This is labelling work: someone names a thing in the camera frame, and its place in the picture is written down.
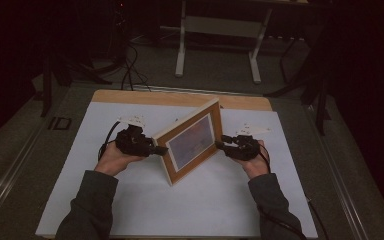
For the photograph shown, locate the white metal desk frame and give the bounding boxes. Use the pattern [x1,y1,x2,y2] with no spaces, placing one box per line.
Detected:
[174,0,275,85]

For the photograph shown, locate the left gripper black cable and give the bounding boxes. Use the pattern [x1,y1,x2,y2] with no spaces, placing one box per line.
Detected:
[97,120,122,162]

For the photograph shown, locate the wooden picture frame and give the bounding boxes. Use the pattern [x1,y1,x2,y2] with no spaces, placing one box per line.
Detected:
[151,97,224,187]

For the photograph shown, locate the metal floor rail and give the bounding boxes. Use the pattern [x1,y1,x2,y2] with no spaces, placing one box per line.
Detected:
[303,103,372,240]
[0,121,49,228]

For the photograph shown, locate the person's right hand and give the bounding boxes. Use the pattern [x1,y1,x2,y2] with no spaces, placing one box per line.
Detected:
[234,139,272,181]

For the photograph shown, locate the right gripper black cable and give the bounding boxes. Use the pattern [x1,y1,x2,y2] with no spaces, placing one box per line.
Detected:
[257,142,330,240]

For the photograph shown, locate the black metal stand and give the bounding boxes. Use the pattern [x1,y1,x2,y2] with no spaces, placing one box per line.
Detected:
[263,19,333,136]
[39,49,114,118]

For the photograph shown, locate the person's left hand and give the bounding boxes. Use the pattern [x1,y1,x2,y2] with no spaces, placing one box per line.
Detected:
[93,141,148,177]

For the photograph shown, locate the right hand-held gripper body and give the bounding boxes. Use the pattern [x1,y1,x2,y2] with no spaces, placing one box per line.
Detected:
[225,122,272,162]

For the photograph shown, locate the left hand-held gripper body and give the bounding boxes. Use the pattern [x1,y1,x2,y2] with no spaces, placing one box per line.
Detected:
[114,114,157,158]

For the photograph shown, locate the black floor cables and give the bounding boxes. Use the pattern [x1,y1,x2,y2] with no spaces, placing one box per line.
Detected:
[119,42,153,92]

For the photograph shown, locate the white paper sheet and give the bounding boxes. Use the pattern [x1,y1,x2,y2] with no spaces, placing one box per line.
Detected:
[34,101,319,239]

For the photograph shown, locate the black floor socket plate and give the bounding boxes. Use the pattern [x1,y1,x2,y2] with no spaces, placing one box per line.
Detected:
[47,116,73,131]

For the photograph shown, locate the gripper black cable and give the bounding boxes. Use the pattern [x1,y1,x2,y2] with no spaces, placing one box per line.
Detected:
[97,120,122,162]
[257,142,330,240]

